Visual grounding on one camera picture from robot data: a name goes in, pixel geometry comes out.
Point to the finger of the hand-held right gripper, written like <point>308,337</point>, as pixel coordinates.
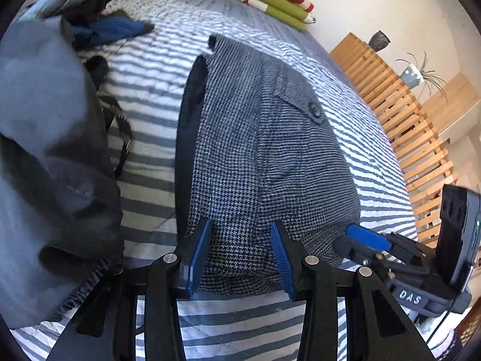
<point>366,237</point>
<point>347,248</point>

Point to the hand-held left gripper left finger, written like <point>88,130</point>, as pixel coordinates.
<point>199,259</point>

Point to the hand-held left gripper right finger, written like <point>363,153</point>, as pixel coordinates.
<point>283,263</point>

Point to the grey houndstooth garment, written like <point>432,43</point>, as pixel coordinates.
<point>244,139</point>

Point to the person's right hand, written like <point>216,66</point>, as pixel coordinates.
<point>436,334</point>

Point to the blue white striped bedspread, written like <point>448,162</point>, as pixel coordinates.
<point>158,131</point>

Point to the light wooden cabinet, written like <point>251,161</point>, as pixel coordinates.
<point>451,109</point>

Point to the potted plant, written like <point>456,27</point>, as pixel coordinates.
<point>413,75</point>

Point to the dark grey vase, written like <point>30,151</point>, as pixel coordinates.
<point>378,40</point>

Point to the grey blue jacket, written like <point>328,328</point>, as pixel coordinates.
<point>41,139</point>

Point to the folded green blanket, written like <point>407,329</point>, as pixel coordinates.
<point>278,9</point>

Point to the blue garment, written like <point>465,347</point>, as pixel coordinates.
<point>112,30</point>

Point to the black garment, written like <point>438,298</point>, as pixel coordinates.
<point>90,5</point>

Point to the wooden slatted frame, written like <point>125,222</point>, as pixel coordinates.
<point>398,112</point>

